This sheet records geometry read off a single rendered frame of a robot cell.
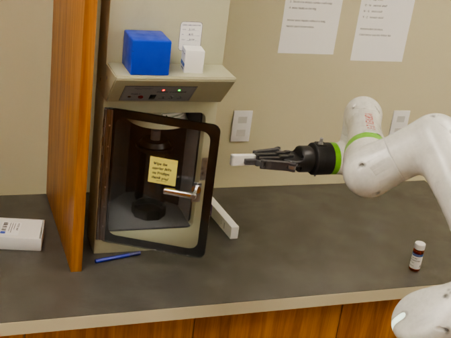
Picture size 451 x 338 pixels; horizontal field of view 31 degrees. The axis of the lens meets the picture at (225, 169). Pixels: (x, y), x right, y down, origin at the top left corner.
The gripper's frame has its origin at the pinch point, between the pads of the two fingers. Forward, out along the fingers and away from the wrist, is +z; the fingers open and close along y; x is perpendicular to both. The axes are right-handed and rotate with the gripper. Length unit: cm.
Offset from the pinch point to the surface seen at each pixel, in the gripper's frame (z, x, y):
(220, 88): 8.0, -19.3, -2.9
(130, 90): 31.9, -18.1, -3.7
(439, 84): -97, -5, -55
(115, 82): 36.7, -21.4, -0.4
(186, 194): 16.9, 7.3, 5.4
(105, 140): 36.2, -1.9, -9.8
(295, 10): -34, -30, -54
